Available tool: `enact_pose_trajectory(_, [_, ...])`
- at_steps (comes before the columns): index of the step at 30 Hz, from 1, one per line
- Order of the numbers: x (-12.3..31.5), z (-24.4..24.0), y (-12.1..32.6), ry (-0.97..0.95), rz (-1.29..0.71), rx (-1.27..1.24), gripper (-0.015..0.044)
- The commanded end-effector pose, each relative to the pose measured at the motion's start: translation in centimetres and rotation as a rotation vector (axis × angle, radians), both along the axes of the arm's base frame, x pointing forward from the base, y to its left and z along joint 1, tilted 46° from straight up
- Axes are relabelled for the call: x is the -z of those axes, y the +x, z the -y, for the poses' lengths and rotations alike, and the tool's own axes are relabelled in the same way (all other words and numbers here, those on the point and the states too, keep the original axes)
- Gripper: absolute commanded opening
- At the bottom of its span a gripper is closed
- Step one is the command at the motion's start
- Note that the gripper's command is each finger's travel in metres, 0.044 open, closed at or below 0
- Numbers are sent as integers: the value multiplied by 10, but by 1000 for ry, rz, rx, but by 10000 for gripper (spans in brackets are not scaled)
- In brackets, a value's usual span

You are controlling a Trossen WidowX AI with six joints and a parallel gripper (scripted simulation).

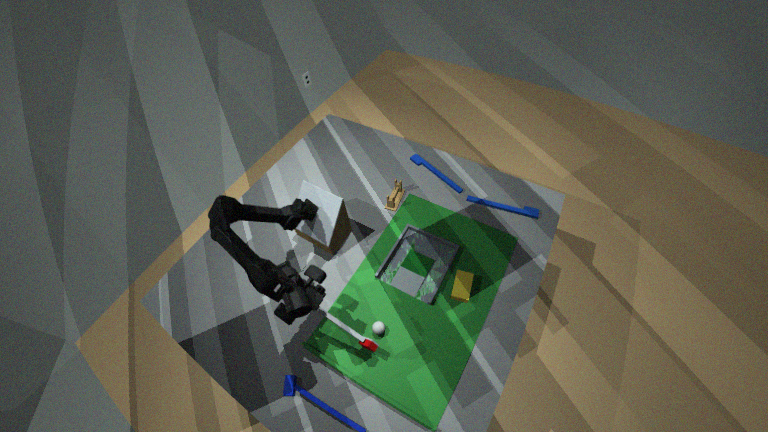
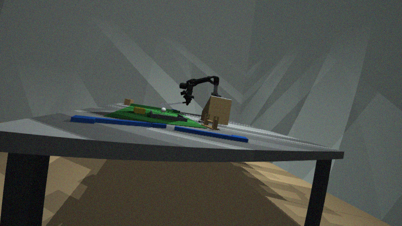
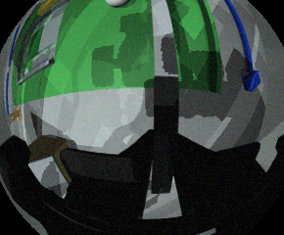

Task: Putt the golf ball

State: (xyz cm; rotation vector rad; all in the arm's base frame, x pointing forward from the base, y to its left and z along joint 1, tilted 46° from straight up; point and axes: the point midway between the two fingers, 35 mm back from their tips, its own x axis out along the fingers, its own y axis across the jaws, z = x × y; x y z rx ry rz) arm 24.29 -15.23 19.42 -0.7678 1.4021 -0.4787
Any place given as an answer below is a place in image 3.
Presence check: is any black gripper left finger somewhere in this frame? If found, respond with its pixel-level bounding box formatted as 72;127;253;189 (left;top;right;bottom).
60;129;154;219

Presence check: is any green flat mat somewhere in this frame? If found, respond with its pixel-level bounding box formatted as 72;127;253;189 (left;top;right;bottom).
12;0;210;107

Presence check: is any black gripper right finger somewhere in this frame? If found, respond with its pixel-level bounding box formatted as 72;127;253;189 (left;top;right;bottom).
173;133;260;216

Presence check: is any white golf ball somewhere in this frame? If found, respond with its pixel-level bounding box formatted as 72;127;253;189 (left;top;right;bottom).
107;0;127;7

